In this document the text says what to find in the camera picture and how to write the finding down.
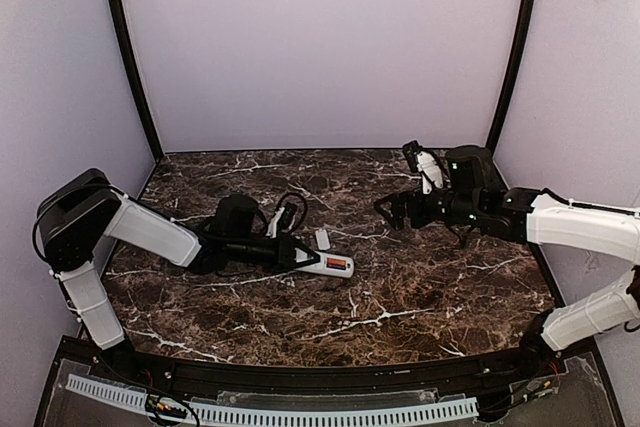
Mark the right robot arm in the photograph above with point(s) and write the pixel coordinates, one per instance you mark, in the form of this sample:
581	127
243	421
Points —
463	188

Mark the white remote control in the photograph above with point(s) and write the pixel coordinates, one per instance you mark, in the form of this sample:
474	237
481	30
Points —
325	264

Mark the black front table rail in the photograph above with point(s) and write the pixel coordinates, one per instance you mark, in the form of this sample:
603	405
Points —
491	374

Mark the black frame post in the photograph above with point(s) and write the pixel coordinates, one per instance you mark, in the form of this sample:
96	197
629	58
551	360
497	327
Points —
511	73
129	61

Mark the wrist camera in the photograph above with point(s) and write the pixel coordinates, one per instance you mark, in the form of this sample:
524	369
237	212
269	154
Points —
426	163
290	213

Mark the right black frame post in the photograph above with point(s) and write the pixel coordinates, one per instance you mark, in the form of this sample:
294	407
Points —
511	73

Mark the white slotted cable duct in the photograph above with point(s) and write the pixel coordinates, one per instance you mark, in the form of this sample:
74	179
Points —
409	408

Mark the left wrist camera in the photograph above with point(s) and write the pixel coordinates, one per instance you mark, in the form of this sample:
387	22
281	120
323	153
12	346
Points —
290	213

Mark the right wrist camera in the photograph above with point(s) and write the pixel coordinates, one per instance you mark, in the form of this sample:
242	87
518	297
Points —
426	163

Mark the orange battery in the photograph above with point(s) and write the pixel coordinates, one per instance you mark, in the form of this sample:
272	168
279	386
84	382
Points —
335	263

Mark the white battery cover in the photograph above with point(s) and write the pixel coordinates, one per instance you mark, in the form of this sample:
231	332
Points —
322	239

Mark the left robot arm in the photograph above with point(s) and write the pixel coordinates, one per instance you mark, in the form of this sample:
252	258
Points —
72	221

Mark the left black frame post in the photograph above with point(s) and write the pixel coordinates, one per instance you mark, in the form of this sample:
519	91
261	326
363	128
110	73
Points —
129	61

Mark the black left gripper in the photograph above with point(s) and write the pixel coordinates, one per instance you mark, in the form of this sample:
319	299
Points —
285	251

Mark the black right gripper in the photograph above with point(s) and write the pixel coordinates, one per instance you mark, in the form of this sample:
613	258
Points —
415	204

